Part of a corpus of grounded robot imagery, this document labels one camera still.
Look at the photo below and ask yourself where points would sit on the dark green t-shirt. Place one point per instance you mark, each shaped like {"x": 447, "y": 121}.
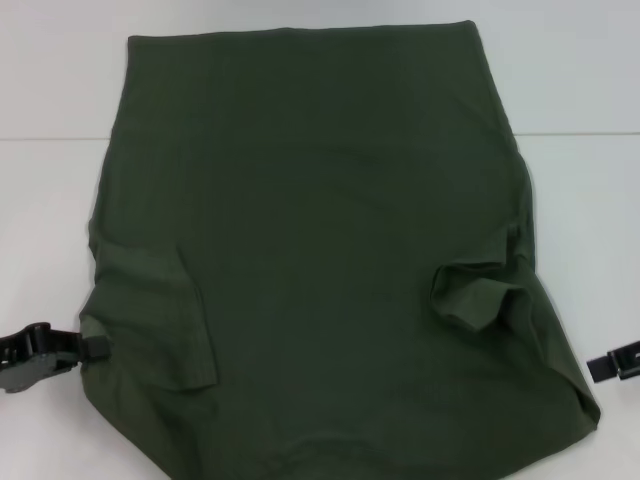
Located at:
{"x": 310, "y": 225}

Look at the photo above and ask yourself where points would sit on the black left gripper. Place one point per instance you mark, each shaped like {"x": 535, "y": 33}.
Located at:
{"x": 35, "y": 375}

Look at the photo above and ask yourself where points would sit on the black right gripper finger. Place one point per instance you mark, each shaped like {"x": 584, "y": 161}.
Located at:
{"x": 622, "y": 362}

